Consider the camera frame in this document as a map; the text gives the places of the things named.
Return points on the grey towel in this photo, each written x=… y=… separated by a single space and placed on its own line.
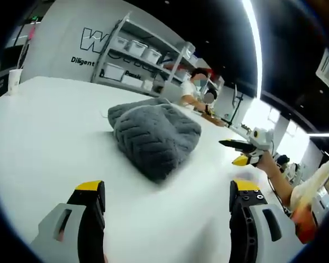
x=153 y=137

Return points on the black tripod stand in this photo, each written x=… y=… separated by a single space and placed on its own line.
x=234 y=111

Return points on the wooden board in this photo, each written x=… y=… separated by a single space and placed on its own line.
x=214 y=118

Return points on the white machine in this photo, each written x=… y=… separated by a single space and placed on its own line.
x=296 y=172

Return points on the person's white orange shirt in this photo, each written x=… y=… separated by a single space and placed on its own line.
x=309 y=197

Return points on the long ceiling light strip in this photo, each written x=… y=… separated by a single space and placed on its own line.
x=256 y=46

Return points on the ceiling air vent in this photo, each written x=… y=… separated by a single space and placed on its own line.
x=327 y=69

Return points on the grey metal shelving rack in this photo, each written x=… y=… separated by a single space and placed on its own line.
x=178 y=53

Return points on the group of white storage boxes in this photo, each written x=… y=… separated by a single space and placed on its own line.
x=137 y=48

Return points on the white paper cup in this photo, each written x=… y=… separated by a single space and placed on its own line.
x=14 y=82

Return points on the black monitor screen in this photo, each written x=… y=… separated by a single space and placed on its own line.
x=9 y=57

